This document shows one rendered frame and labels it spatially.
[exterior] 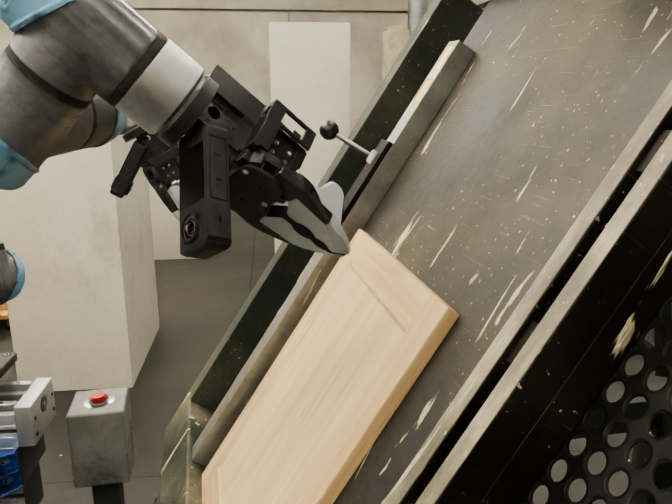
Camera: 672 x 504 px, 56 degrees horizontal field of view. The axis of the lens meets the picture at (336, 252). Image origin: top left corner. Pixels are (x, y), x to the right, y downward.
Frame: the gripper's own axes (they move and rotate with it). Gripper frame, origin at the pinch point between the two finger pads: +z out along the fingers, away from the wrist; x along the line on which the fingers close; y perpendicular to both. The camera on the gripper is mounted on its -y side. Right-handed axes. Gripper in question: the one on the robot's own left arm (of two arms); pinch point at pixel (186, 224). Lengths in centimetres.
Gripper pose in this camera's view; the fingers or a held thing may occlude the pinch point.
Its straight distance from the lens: 126.1
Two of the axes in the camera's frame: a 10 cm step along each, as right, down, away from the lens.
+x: -0.8, -2.6, 9.6
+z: 4.7, 8.4, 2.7
